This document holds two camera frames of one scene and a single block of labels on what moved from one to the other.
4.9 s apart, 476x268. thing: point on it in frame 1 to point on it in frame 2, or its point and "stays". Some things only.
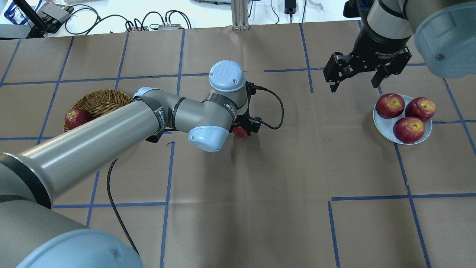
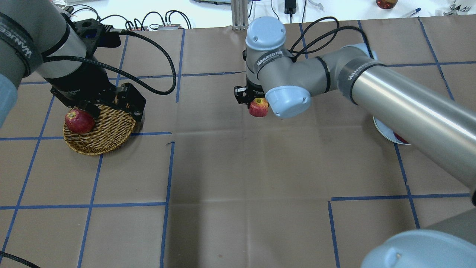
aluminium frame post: [240, 15] stays
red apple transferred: [238, 131] to [259, 107]
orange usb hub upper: [146, 28] stays
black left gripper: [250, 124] to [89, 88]
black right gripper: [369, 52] to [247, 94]
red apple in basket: [74, 117] stays
